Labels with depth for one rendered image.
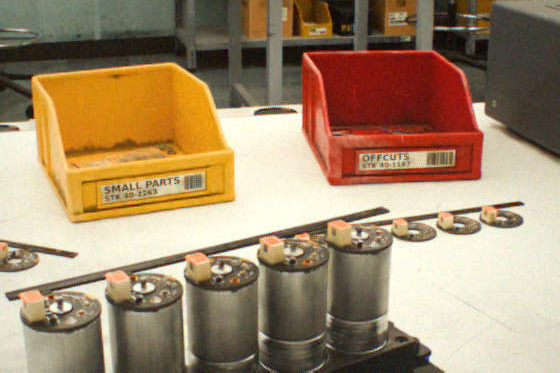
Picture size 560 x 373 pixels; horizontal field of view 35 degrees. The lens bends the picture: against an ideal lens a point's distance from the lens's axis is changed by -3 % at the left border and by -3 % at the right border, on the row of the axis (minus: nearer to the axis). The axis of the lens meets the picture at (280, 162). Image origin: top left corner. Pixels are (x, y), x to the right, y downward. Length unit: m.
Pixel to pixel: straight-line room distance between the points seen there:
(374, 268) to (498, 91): 0.38
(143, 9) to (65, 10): 0.39
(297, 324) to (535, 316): 0.14
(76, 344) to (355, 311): 0.11
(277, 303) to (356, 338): 0.04
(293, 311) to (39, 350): 0.09
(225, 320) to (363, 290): 0.06
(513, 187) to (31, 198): 0.30
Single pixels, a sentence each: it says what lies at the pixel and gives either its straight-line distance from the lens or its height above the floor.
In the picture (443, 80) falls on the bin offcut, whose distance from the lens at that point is 0.66.
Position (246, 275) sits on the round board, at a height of 0.81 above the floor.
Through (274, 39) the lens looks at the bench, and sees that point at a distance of 2.68.
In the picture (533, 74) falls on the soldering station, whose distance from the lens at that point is 0.65.
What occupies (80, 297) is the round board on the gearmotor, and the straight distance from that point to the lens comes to 0.29.
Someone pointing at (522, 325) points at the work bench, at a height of 0.75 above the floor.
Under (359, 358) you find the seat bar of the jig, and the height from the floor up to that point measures 0.77.
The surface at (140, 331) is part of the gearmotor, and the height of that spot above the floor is 0.80.
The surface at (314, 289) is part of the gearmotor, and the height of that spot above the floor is 0.80.
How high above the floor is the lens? 0.94
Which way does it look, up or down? 18 degrees down
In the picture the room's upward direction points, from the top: straight up
